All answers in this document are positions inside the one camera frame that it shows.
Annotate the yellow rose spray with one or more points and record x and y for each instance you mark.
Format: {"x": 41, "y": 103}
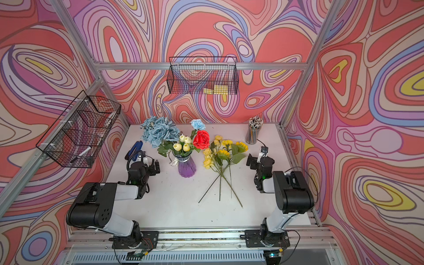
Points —
{"x": 216, "y": 144}

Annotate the cream rose buds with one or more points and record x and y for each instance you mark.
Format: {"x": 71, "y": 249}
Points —
{"x": 183, "y": 145}

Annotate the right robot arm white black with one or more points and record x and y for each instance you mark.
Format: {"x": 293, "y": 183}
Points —
{"x": 293, "y": 198}

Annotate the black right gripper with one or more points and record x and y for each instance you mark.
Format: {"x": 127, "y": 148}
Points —
{"x": 253, "y": 160}

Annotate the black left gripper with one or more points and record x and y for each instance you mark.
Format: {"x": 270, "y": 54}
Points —
{"x": 153, "y": 172}

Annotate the red rose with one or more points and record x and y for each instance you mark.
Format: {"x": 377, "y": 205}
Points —
{"x": 201, "y": 140}

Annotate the left black wire basket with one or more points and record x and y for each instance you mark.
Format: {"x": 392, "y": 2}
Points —
{"x": 88, "y": 121}

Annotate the black wire basket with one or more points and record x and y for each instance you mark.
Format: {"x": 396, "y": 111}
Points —
{"x": 88, "y": 121}
{"x": 191, "y": 74}

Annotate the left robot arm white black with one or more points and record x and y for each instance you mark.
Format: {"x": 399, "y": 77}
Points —
{"x": 93, "y": 207}

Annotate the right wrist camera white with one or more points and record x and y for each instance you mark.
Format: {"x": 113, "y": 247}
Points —
{"x": 263, "y": 153}

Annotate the back black wire basket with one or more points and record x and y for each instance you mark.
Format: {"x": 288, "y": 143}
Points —
{"x": 191, "y": 74}

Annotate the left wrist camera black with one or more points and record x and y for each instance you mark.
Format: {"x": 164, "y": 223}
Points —
{"x": 138, "y": 174}

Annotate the light blue carnation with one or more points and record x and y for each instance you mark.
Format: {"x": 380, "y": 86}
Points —
{"x": 197, "y": 124}

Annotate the yellow sticky notes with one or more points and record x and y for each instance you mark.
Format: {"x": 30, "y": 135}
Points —
{"x": 217, "y": 90}

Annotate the blue hydrangea bouquet with leaves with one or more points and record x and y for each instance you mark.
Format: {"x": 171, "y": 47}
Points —
{"x": 161, "y": 133}

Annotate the white marker in basket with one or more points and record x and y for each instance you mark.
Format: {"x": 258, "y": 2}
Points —
{"x": 81, "y": 154}

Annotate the small yellow flower stem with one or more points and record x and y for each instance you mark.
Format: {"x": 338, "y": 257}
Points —
{"x": 225, "y": 156}

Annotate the purple glass vase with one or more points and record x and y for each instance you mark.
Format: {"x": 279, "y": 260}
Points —
{"x": 186, "y": 166}

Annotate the yellow sunflower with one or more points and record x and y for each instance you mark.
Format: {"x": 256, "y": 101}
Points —
{"x": 218, "y": 161}
{"x": 239, "y": 150}

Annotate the white printed ribbon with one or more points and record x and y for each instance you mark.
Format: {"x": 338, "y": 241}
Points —
{"x": 175, "y": 160}

